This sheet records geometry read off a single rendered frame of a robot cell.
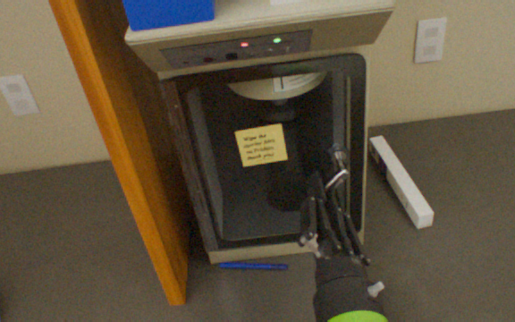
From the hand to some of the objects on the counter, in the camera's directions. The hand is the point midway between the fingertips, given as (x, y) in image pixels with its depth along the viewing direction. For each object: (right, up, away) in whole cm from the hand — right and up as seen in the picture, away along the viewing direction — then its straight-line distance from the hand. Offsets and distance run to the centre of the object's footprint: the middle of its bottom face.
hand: (321, 192), depth 83 cm
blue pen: (-12, -16, +16) cm, 26 cm away
